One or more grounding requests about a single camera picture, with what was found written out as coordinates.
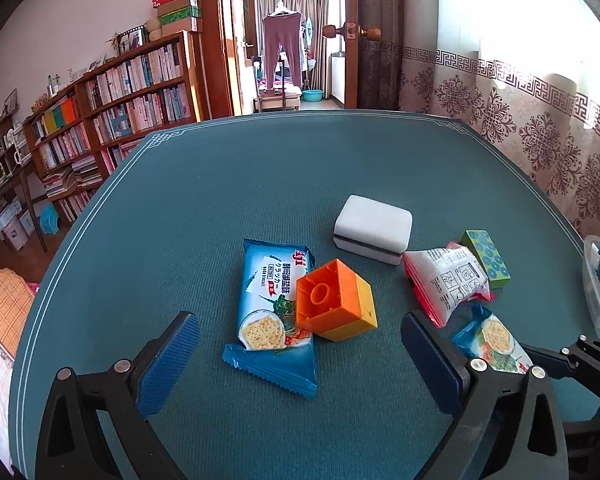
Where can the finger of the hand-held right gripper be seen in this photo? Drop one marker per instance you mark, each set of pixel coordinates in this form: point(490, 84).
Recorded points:
point(550, 362)

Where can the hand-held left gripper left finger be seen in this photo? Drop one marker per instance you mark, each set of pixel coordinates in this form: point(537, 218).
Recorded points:
point(170, 360)

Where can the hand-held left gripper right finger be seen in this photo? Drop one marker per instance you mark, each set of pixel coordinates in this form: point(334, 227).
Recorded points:
point(432, 360)

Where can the orange and yellow toy block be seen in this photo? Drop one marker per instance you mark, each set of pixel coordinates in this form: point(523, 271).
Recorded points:
point(340, 305)

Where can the blue cracker packet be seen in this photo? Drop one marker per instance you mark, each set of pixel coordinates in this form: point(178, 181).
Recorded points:
point(265, 280)
point(495, 335)

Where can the red and white snack packet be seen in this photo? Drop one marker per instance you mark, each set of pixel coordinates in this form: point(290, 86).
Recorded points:
point(445, 275)

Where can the green patterned small box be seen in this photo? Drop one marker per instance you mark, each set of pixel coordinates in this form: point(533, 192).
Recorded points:
point(487, 257)

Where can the white sponge block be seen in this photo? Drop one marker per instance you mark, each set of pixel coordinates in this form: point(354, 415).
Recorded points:
point(372, 220)

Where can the floral bed cover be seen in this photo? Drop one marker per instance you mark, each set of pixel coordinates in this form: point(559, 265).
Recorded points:
point(0, 320)

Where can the white storage bins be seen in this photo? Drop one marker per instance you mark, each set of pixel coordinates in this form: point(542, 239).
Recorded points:
point(12, 230)

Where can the small wooden shelf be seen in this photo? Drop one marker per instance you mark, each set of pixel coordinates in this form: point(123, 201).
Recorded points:
point(10, 170)

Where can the patterned beige curtain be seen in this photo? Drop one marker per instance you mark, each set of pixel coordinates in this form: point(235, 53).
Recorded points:
point(530, 110)

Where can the wooden bookshelf with books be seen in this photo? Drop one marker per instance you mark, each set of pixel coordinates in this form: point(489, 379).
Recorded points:
point(130, 90)

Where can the wooden stool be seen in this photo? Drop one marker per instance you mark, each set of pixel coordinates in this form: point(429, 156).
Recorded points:
point(277, 100)

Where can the blue plastic basin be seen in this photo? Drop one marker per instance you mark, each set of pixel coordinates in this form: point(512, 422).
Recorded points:
point(312, 95)

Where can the brown curtain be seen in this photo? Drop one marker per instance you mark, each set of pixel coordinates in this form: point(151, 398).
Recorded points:
point(380, 70)

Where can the wooden door with knob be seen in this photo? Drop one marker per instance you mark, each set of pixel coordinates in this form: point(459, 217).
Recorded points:
point(350, 60)

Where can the hanging mauve pants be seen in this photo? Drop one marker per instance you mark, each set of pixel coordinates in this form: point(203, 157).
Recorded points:
point(282, 45)

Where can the stack of cardboard boxes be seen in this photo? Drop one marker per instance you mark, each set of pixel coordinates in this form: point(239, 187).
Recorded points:
point(177, 7)

